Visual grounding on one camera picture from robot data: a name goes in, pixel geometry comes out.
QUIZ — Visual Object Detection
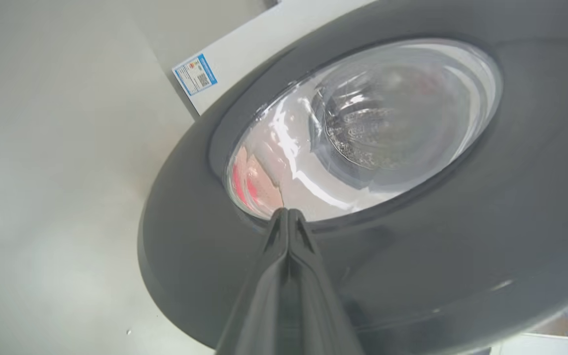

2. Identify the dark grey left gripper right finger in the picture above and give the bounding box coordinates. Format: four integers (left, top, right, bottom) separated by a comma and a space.
288, 208, 363, 355

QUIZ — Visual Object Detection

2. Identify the white front-load washing machine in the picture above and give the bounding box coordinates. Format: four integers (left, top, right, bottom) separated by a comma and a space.
172, 0, 568, 355

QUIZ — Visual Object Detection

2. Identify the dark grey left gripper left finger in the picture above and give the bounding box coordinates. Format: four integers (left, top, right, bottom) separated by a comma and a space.
215, 208, 289, 355

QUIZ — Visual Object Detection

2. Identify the blue energy label sticker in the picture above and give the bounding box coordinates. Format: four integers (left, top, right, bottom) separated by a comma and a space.
172, 53, 218, 97

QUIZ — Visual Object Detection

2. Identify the round dark washing machine door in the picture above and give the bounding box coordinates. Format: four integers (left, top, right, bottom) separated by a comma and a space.
138, 0, 568, 355

